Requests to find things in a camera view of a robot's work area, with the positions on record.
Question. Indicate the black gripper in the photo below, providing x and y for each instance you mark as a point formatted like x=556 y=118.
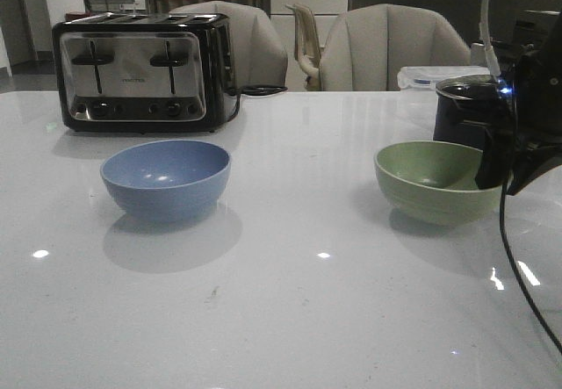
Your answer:
x=524 y=142

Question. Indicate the green plastic bowl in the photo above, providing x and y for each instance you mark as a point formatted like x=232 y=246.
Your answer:
x=434 y=182

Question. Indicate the blue plastic bowl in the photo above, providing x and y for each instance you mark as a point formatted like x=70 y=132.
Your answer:
x=167 y=180

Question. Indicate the dark blue cooking pot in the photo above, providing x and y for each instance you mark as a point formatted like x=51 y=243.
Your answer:
x=468 y=107

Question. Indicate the clear plastic storage container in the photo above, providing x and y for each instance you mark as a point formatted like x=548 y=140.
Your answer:
x=427 y=77

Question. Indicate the beige upholstered chair right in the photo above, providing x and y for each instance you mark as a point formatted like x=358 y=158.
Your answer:
x=367 y=47

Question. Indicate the beige upholstered chair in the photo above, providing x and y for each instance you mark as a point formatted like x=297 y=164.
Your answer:
x=367 y=47
x=260 y=57

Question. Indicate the cream plastic chair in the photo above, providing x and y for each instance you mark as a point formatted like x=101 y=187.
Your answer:
x=307 y=48

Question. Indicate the beige upholstered chair left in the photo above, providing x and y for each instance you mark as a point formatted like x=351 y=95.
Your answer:
x=260 y=57

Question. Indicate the black and chrome toaster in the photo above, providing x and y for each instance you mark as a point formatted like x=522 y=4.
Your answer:
x=145 y=73

